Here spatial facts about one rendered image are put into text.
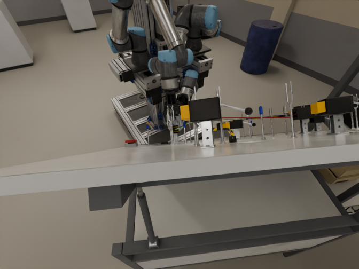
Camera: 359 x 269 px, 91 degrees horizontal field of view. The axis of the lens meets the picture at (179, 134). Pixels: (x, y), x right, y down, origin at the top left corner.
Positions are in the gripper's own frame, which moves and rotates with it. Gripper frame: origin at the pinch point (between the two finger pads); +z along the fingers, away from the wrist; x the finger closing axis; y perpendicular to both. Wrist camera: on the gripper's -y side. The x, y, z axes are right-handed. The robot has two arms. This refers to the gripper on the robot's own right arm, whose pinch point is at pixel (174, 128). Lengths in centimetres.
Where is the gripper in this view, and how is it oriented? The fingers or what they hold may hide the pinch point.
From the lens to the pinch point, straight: 88.2
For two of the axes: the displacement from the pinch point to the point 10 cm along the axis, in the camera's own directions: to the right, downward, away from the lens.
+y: 0.1, 4.0, -9.2
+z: 0.9, 9.1, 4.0
